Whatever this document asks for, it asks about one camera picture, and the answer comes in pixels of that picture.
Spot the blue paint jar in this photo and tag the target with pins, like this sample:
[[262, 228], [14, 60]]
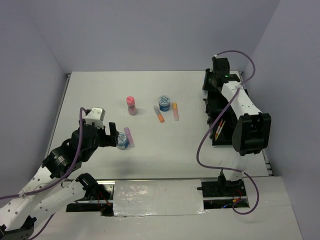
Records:
[[122, 141], [164, 103]]

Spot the pink highlighter orange cap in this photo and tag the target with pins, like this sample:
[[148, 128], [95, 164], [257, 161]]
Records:
[[175, 111]]

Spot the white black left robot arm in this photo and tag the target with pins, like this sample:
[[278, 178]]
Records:
[[33, 204]]

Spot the blue paint jar near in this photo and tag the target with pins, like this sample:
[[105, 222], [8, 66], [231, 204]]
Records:
[[122, 141]]

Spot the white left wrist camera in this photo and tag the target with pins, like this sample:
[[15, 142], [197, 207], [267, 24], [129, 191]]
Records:
[[95, 117]]

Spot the orange pen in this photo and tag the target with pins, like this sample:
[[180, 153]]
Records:
[[218, 129]]

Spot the purple highlighter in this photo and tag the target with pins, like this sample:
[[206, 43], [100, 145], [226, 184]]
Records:
[[129, 137]]

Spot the black four-compartment organizer tray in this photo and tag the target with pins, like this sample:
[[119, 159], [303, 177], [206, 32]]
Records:
[[246, 127]]

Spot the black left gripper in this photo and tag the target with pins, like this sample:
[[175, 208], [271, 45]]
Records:
[[109, 140]]

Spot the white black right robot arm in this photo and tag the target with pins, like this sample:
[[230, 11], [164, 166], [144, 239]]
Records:
[[230, 178]]

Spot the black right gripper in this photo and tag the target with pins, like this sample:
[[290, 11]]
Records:
[[206, 86]]

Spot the pink-capped marker tube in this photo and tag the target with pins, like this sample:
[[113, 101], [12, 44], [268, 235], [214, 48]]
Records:
[[131, 105]]

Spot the blue paint jar far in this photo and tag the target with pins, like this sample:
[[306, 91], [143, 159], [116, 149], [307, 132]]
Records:
[[164, 103]]

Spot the silver tape-covered panel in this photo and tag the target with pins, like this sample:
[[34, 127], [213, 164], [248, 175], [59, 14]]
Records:
[[157, 198]]

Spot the orange-capped clear highlighter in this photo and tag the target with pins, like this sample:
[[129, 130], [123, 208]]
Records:
[[158, 113]]

